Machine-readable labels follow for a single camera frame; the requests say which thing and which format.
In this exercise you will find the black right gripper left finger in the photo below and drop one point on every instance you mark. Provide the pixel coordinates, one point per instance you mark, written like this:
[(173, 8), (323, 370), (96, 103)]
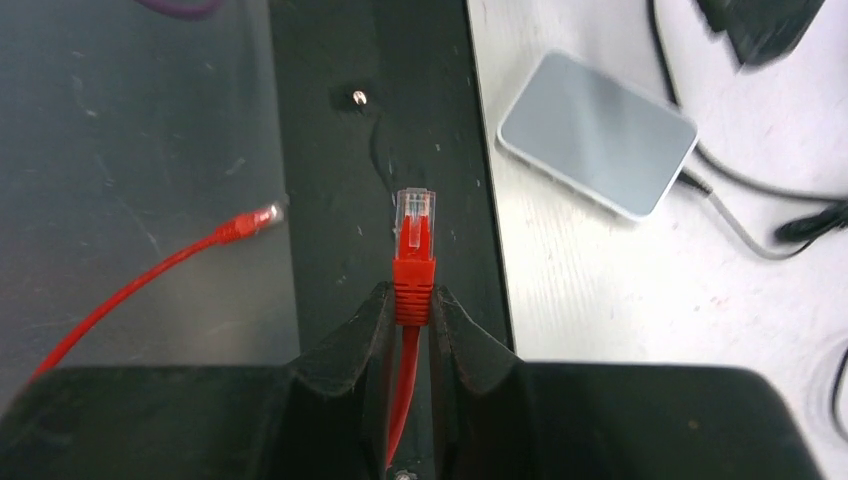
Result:
[(323, 415)]

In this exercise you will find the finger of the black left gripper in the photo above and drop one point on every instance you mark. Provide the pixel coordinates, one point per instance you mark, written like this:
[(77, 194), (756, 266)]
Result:
[(760, 31)]

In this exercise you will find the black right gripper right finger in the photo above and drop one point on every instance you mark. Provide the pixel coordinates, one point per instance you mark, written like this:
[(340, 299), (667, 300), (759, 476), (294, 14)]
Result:
[(497, 416)]

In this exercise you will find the white square network box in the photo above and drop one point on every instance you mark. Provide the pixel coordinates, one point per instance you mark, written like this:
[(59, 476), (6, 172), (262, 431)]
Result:
[(603, 138)]

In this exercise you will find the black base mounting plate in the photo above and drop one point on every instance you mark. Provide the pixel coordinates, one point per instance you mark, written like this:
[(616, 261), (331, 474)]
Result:
[(375, 97)]

